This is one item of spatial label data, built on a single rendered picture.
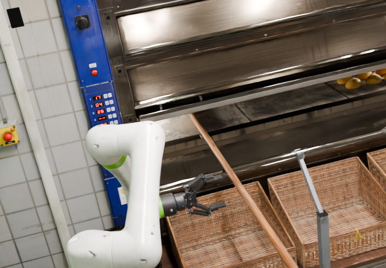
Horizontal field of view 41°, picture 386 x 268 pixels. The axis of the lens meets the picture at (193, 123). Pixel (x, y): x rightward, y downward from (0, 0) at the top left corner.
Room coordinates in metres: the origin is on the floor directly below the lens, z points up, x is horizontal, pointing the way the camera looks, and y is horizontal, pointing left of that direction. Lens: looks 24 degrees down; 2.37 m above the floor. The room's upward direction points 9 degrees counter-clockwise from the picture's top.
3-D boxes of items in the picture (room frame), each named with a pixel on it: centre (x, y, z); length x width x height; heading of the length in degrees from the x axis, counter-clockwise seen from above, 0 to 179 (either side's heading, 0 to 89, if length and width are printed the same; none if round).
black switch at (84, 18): (2.34, 0.41, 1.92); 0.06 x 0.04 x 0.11; 100
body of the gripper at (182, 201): (1.88, 0.08, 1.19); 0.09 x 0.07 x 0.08; 100
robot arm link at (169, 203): (1.87, 0.16, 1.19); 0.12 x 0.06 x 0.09; 10
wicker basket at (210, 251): (2.21, -0.08, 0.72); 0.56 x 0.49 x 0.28; 101
